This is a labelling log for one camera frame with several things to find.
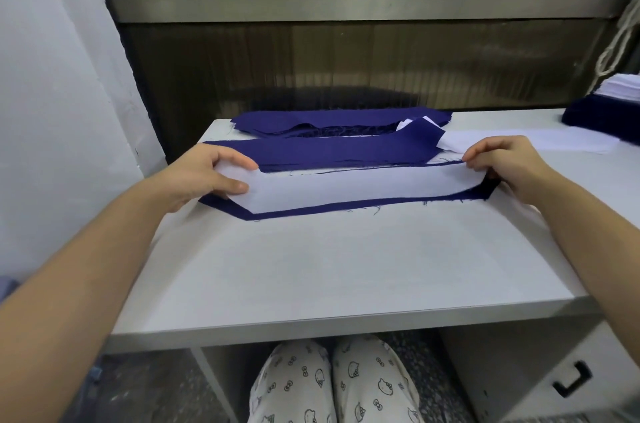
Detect person's left hand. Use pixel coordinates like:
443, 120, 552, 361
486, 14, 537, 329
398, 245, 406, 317
165, 143, 259, 213

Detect person's right hand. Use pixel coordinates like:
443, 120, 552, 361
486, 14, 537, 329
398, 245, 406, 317
462, 135, 557, 207

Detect white interfacing strip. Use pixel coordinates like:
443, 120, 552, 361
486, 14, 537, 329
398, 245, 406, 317
227, 160, 484, 214

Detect person's left forearm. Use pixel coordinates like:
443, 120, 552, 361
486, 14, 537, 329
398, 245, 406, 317
0, 170, 179, 423

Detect person's right forearm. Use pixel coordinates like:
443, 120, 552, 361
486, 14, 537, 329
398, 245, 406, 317
530, 177, 640, 369

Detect navy fabric piece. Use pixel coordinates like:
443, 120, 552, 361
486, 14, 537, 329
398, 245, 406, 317
197, 158, 502, 224
202, 119, 447, 174

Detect long white fabric strip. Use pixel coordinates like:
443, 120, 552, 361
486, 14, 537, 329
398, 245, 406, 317
436, 128, 622, 155

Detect small white fabric piece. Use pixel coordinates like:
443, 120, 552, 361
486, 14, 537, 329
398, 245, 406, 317
395, 115, 445, 132

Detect pile of navy fabric pieces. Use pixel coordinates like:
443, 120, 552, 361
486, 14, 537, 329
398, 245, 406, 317
230, 109, 454, 139

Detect white table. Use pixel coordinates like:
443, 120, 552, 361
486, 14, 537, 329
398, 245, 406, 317
102, 108, 640, 423

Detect stack of navy fabric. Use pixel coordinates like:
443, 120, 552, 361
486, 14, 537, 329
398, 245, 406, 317
562, 95, 640, 144

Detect stack of white fabric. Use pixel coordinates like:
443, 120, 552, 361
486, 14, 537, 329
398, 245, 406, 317
597, 72, 640, 104

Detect white drawer cabinet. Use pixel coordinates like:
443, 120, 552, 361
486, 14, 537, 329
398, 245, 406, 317
440, 310, 640, 423

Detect patterned white pajama trousers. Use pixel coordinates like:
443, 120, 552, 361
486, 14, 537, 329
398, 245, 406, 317
248, 334, 422, 423

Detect white cord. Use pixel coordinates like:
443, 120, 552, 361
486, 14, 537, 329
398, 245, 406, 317
590, 0, 640, 91

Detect metal rail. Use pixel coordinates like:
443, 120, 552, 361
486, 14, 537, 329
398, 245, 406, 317
102, 0, 632, 24

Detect black drawer handle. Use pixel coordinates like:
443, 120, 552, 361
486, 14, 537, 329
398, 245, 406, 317
552, 361, 594, 399

